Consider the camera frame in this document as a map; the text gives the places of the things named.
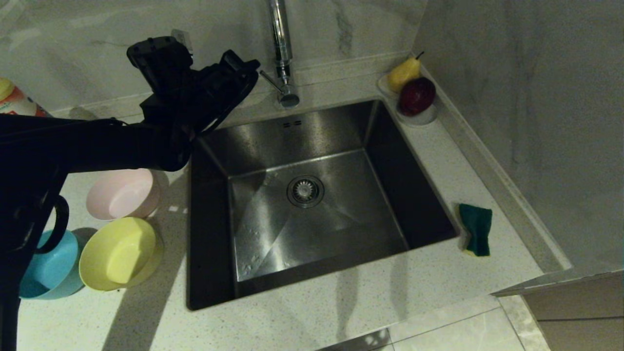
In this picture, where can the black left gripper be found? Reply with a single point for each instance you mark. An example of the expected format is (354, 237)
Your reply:
(200, 102)

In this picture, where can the orange white dish soap bottle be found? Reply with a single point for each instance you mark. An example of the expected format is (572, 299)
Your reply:
(19, 102)

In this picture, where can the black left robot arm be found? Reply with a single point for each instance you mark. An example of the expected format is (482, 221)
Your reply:
(97, 146)

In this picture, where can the chrome faucet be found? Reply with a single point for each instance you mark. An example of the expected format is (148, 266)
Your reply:
(282, 39)

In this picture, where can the stainless steel sink basin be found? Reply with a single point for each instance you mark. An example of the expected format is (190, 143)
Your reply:
(341, 136)

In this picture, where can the green and yellow sponge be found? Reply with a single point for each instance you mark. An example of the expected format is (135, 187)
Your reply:
(476, 225)

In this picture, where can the pink plastic bowl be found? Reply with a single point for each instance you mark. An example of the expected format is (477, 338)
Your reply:
(126, 200)

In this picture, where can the round metal drain strainer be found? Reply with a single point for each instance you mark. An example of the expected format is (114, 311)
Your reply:
(305, 191)

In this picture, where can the yellow plastic bowl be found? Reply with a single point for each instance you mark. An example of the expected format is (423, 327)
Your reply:
(117, 253)

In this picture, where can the blue plastic bowl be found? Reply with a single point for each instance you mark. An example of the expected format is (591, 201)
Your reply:
(53, 273)

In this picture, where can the yellow pear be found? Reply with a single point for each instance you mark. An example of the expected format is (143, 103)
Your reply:
(402, 74)

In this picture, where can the dark red apple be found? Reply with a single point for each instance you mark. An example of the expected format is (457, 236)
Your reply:
(416, 96)

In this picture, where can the small white fruit dish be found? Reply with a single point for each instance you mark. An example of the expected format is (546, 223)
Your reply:
(424, 119)

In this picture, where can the beige wooden cabinet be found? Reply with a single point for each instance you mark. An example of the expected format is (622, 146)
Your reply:
(580, 312)

